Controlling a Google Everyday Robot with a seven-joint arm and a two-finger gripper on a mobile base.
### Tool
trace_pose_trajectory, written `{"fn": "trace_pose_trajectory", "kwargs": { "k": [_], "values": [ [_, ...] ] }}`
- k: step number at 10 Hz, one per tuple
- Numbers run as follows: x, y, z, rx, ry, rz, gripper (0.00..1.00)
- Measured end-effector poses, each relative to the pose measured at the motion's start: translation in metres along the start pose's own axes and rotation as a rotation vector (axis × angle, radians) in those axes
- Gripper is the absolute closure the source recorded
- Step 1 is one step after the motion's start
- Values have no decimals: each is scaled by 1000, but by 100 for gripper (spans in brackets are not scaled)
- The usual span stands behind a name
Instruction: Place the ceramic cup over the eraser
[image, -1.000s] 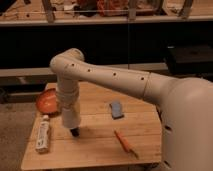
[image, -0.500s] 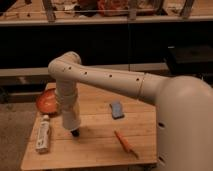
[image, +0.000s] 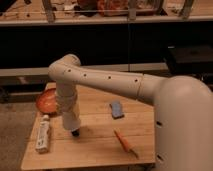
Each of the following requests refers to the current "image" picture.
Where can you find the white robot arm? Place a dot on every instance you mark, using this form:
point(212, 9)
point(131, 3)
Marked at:
point(183, 109)

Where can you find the black eraser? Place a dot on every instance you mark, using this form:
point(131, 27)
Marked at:
point(75, 133)

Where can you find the blue sponge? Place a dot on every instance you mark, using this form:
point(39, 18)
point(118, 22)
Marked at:
point(116, 109)

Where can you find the wooden table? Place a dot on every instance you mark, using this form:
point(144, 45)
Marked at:
point(97, 144)

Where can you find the orange bowl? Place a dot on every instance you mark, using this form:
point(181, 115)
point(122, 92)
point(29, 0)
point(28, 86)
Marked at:
point(46, 101)

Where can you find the dark box on right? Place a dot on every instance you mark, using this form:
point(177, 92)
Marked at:
point(190, 59)

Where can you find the white tube with label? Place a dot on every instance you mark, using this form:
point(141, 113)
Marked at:
point(42, 142)

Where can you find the orange handled screwdriver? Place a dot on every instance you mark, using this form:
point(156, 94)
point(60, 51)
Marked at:
point(125, 144)

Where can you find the wooden shelf rail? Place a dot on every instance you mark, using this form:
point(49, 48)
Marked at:
point(89, 12)

